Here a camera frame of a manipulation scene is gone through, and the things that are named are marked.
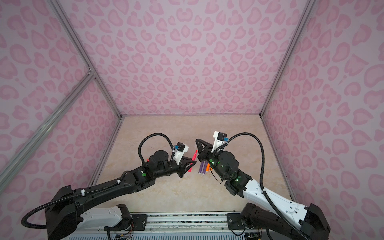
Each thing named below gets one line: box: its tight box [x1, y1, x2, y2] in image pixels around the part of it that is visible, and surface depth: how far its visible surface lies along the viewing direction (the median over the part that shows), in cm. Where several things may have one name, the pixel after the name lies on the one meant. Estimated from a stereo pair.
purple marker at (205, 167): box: [202, 161, 208, 175], surface depth 93 cm
